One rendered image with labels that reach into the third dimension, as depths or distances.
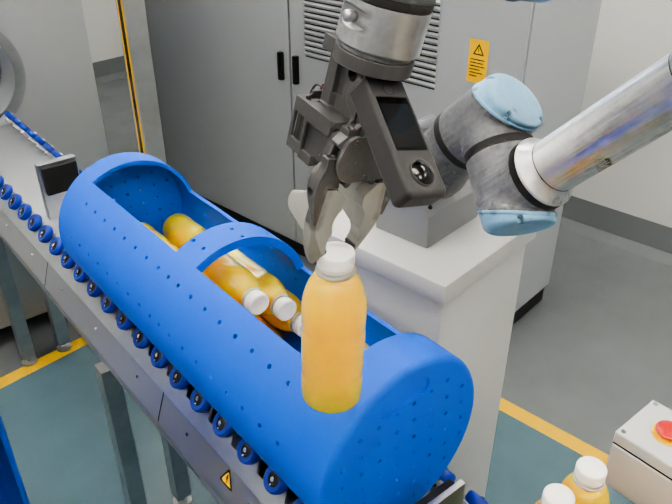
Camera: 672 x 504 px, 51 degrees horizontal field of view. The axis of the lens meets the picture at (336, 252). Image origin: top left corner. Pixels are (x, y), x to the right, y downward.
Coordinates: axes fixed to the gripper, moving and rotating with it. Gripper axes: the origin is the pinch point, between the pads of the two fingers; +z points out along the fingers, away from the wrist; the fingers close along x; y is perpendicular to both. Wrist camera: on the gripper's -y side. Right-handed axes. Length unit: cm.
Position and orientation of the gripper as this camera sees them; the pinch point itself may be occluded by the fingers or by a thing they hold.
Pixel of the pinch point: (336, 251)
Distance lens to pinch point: 69.8
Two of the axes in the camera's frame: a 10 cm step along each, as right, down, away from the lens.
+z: -2.3, 8.2, 5.3
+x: -7.9, 1.6, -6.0
